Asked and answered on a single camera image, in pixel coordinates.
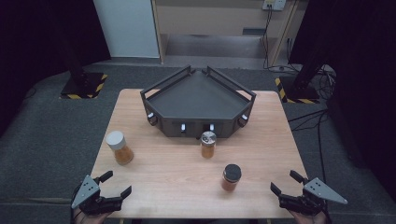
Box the white-lid spice jar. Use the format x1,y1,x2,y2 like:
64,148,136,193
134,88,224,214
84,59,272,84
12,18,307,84
105,130,134,166

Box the black stand with striped base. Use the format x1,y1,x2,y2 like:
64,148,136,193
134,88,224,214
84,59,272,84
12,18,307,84
274,46,328,105
59,36,109,100

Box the dark curtain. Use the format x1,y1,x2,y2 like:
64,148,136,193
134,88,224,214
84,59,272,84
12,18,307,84
289,0,396,195
0,0,112,138

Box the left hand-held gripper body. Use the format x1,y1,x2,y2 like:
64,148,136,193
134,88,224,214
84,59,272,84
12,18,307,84
70,175,124,217

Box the black cable from socket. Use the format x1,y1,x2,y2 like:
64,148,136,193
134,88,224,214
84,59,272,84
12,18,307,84
262,6,300,73

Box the white panel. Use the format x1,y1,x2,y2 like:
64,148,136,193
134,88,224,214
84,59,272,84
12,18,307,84
92,0,161,59

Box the black-lid spice jar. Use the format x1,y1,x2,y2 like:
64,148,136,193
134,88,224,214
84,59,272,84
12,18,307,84
220,163,243,192

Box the silver-lid spice jar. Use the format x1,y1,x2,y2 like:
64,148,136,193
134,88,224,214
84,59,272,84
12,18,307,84
200,131,218,160

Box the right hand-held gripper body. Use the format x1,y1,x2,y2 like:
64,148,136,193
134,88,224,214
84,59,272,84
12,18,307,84
278,176,348,217

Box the person's left hand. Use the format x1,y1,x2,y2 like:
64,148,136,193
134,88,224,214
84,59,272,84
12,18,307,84
72,207,110,224

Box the white wall socket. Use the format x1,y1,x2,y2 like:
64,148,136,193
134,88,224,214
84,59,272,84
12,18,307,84
262,0,288,12

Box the tangled black cables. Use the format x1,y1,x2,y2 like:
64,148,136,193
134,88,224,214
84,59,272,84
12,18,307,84
312,64,338,101

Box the dark grey corner rack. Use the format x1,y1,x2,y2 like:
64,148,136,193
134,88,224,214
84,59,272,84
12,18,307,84
139,64,257,139

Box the person's right hand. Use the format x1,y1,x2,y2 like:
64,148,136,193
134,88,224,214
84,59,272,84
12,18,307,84
288,208,332,224

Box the black floor cable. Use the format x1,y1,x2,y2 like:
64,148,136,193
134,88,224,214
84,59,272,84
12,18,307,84
288,108,330,185

